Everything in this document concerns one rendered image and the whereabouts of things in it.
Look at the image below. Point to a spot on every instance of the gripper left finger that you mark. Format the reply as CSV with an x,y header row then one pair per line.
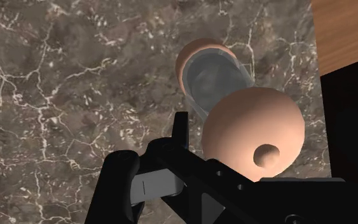
x,y
178,155

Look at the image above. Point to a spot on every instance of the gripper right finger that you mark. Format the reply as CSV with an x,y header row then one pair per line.
x,y
315,201

